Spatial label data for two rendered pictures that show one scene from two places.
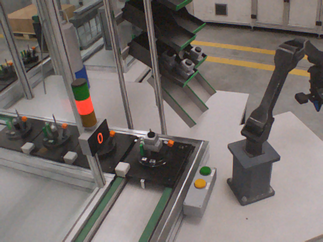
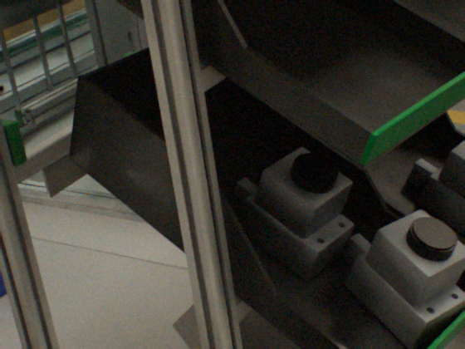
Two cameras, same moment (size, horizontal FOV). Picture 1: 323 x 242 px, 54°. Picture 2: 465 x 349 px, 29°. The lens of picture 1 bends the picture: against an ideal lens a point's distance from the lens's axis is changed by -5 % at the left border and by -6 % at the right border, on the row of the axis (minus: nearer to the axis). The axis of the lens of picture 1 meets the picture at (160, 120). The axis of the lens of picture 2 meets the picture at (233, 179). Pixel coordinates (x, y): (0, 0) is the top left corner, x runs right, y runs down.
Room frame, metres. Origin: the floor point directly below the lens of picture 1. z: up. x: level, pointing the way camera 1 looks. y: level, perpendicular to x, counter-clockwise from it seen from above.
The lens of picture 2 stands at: (0.76, -0.10, 1.55)
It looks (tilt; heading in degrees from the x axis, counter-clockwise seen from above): 25 degrees down; 8
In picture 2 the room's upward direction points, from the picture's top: 8 degrees counter-clockwise
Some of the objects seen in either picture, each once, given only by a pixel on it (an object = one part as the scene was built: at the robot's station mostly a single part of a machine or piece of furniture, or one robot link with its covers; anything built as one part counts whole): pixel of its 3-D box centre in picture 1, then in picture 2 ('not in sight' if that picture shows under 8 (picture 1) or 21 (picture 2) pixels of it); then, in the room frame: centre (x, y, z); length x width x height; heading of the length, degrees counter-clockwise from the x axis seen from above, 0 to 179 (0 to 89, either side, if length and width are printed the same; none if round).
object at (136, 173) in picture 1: (155, 159); not in sight; (1.03, 0.04, 0.96); 0.24 x 0.24 x 0.02; 64
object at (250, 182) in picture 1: (252, 170); not in sight; (0.90, -0.32, 0.96); 0.15 x 0.15 x 0.20; 12
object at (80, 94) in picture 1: (80, 90); not in sight; (0.91, 0.23, 1.38); 0.05 x 0.05 x 0.05
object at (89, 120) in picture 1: (88, 116); not in sight; (0.91, 0.23, 1.28); 0.05 x 0.05 x 0.05
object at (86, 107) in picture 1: (84, 104); not in sight; (0.91, 0.23, 1.33); 0.05 x 0.05 x 0.05
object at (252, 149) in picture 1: (253, 143); not in sight; (0.90, -0.32, 1.09); 0.07 x 0.07 x 0.06; 12
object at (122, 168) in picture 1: (122, 169); not in sight; (0.99, 0.17, 0.97); 0.05 x 0.05 x 0.04; 64
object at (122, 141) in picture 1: (98, 140); not in sight; (1.14, 0.27, 1.01); 0.24 x 0.24 x 0.13; 64
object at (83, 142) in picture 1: (87, 114); not in sight; (0.91, 0.23, 1.29); 0.12 x 0.05 x 0.25; 154
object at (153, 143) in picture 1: (149, 140); not in sight; (1.04, 0.05, 1.06); 0.08 x 0.04 x 0.07; 64
